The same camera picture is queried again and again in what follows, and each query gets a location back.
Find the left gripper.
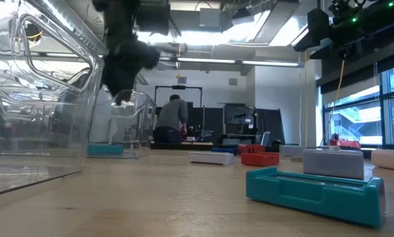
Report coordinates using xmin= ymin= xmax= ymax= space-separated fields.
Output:
xmin=100 ymin=32 xmax=161 ymax=107

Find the cluttered work table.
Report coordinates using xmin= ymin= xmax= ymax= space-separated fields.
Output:
xmin=182 ymin=124 xmax=260 ymax=146

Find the white digital clock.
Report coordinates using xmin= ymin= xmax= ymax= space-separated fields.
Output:
xmin=188 ymin=151 xmax=235 ymax=167

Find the clear plastic bin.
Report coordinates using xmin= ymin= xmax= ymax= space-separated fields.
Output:
xmin=0 ymin=0 xmax=106 ymax=198
xmin=86 ymin=89 xmax=157 ymax=159

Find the person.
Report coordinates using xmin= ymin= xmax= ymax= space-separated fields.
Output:
xmin=153 ymin=94 xmax=189 ymax=144

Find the white chair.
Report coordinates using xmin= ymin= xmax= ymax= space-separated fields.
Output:
xmin=260 ymin=131 xmax=272 ymax=147

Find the blue digital clock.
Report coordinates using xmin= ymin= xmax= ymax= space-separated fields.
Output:
xmin=211 ymin=147 xmax=238 ymax=156

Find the grey ceiling box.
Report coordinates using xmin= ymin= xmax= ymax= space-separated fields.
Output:
xmin=199 ymin=7 xmax=221 ymax=28

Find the ceiling tube light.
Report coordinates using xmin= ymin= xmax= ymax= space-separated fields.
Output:
xmin=176 ymin=57 xmax=237 ymax=65
xmin=241 ymin=60 xmax=300 ymax=68

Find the large window wall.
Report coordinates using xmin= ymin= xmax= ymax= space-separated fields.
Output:
xmin=322 ymin=62 xmax=394 ymax=149

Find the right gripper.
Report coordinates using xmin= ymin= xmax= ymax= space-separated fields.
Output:
xmin=294 ymin=0 xmax=366 ymax=60

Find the silver ceiling duct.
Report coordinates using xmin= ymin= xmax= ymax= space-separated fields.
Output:
xmin=252 ymin=0 xmax=300 ymax=47

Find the yellow hanging cable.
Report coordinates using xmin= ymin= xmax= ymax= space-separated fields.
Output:
xmin=324 ymin=59 xmax=346 ymax=145

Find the red object by window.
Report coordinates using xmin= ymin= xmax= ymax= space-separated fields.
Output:
xmin=329 ymin=133 xmax=362 ymax=149

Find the black monitor cabinet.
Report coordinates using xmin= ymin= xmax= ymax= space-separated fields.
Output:
xmin=223 ymin=103 xmax=256 ymax=135

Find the black curtain panel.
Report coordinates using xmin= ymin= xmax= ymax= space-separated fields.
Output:
xmin=186 ymin=107 xmax=285 ymax=145

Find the pink power adapter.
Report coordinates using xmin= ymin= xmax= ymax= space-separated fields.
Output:
xmin=370 ymin=149 xmax=394 ymax=171

